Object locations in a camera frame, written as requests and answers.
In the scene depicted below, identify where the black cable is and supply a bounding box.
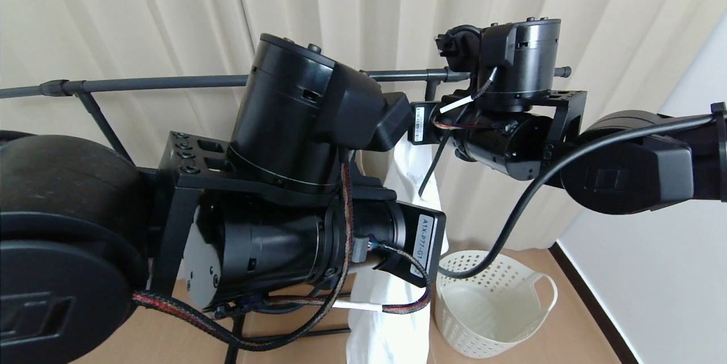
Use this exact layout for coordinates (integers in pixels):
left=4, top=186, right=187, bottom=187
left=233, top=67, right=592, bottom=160
left=417, top=114, right=719, bottom=281

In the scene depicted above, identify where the black clothes rack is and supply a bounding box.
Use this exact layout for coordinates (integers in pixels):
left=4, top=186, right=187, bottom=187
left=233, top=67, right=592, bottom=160
left=0, top=66, right=571, bottom=364

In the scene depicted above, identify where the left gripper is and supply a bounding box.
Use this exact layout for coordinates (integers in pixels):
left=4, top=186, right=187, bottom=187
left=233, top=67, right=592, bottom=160
left=183, top=191, right=448, bottom=312

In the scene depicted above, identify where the white laundry basket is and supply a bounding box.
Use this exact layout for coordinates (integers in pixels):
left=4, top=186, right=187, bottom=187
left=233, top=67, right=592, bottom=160
left=434, top=250, right=558, bottom=359

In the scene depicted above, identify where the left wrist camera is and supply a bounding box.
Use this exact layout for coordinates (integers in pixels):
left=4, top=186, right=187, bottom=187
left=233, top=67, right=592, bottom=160
left=335, top=66, right=414, bottom=153

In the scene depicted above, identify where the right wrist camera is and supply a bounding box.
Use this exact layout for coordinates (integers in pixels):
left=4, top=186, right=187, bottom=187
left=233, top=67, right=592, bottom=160
left=434, top=24, right=484, bottom=72

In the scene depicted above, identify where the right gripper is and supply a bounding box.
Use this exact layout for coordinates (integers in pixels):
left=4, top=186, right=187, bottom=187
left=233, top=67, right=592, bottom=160
left=407, top=100, right=555, bottom=181

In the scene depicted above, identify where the white curtain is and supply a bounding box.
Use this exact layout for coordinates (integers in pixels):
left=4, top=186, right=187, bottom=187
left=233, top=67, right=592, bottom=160
left=0, top=0, right=727, bottom=282

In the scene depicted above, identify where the white printed shirt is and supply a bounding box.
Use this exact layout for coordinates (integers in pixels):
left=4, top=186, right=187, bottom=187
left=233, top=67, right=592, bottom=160
left=344, top=136, right=450, bottom=364

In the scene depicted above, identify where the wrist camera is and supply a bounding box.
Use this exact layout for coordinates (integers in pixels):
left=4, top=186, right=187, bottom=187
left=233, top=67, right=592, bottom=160
left=335, top=66, right=414, bottom=153
left=434, top=24, right=484, bottom=72

